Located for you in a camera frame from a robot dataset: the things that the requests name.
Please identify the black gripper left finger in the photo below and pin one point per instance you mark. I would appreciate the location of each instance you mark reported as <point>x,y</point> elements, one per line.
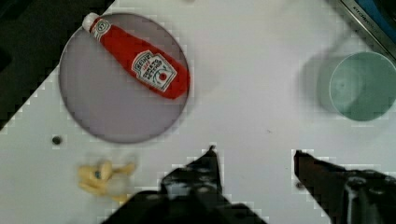
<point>191,194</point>

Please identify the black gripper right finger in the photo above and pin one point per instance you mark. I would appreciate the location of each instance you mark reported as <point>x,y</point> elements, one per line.
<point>347,196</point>

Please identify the yellow peeled banana toy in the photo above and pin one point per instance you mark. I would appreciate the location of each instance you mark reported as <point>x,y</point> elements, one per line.
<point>106,180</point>

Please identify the green plastic cup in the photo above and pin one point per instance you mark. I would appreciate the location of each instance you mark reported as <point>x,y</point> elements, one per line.
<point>359,86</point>

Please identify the red ketchup bottle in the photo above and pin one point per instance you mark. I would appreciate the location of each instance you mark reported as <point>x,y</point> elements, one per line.
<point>148,65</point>

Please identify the grey round plate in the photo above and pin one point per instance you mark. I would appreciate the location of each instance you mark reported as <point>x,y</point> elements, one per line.
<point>104,99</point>

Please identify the silver black toaster oven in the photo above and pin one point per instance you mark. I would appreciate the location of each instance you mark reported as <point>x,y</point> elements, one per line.
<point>374,20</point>

